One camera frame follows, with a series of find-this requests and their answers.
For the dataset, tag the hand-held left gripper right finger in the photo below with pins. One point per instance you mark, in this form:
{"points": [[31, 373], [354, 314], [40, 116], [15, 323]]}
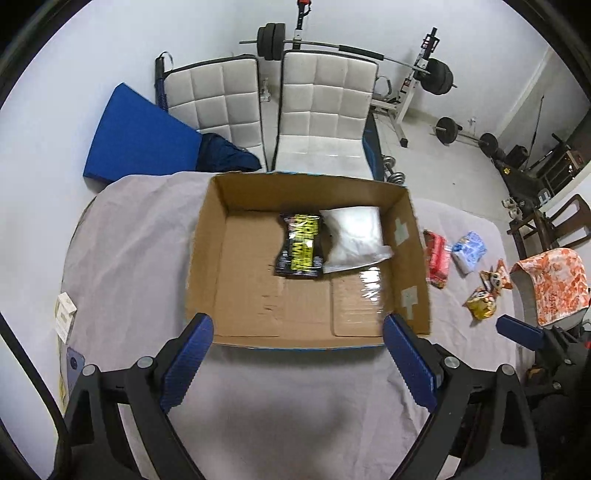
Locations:
{"points": [[411, 364]]}

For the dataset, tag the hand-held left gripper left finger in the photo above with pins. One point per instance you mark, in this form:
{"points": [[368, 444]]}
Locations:
{"points": [[184, 364]]}

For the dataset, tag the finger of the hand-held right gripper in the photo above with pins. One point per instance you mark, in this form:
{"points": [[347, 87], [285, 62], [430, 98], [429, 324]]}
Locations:
{"points": [[521, 333]]}

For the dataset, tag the orange snack packet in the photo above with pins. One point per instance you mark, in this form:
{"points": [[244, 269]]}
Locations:
{"points": [[497, 279]]}

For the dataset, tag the blue and white packet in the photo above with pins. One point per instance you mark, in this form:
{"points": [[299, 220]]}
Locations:
{"points": [[470, 251]]}

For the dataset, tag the red snack packet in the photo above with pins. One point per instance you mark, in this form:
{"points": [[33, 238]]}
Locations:
{"points": [[437, 261]]}

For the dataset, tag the cardboard box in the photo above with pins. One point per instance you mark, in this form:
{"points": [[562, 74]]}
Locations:
{"points": [[295, 286]]}

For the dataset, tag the orange floral towel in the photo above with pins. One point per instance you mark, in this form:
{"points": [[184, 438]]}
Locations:
{"points": [[558, 281]]}

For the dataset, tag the blue phone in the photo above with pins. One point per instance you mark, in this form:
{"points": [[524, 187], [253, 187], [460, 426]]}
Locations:
{"points": [[74, 364]]}

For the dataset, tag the dark wooden chair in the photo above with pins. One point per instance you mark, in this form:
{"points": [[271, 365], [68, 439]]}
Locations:
{"points": [[565, 221]]}

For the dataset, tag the white shoes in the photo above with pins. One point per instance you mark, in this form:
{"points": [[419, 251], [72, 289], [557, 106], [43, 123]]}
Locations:
{"points": [[513, 208]]}

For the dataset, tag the small white box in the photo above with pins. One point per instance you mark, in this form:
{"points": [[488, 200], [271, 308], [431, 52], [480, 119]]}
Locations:
{"points": [[64, 316]]}

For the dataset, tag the white plastic bag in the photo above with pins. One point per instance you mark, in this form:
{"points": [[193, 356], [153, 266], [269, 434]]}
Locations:
{"points": [[355, 235]]}

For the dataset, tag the black gym bag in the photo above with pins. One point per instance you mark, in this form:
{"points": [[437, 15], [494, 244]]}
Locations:
{"points": [[521, 177]]}

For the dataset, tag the black and yellow snack packet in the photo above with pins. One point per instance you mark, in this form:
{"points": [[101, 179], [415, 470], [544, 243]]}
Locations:
{"points": [[300, 247]]}

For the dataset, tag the wooden shelf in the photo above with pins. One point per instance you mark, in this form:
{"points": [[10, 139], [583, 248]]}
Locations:
{"points": [[565, 166]]}

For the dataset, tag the chrome dumbbell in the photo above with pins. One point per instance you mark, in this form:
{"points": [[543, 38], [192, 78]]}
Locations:
{"points": [[395, 175]]}

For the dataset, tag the dark blue cloth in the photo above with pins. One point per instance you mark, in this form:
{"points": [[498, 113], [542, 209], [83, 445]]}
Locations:
{"points": [[228, 157]]}

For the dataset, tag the short barbell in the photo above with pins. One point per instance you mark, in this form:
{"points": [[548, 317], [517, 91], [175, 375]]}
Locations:
{"points": [[447, 128]]}

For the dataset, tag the blue foam mat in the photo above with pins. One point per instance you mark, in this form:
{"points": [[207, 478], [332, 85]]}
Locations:
{"points": [[138, 134]]}

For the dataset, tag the white weight bench rack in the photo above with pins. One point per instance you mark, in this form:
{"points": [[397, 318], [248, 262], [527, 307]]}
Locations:
{"points": [[406, 97]]}

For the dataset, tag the white quilted chair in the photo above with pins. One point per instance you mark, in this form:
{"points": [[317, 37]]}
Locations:
{"points": [[217, 97], [328, 106]]}

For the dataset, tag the black and blue exercise bar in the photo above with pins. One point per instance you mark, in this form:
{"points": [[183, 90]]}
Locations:
{"points": [[160, 83]]}

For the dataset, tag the long barbell with plates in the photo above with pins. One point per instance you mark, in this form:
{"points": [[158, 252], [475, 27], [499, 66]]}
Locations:
{"points": [[270, 41]]}

